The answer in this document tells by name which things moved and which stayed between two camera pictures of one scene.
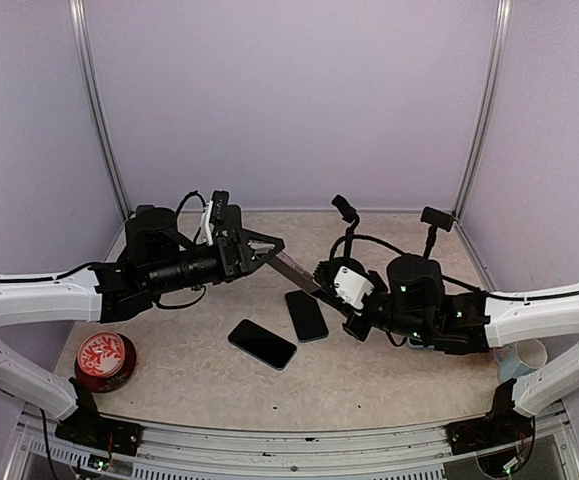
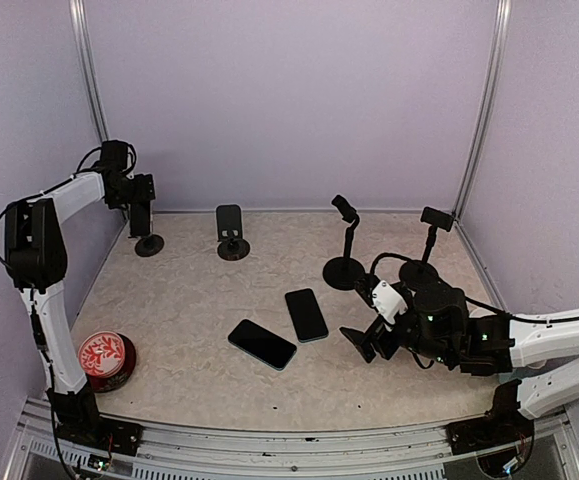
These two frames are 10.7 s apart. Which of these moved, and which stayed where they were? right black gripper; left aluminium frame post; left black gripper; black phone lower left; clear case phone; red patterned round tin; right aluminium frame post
Moved: left black gripper; clear case phone; right black gripper
Stayed: red patterned round tin; black phone lower left; left aluminium frame post; right aluminium frame post
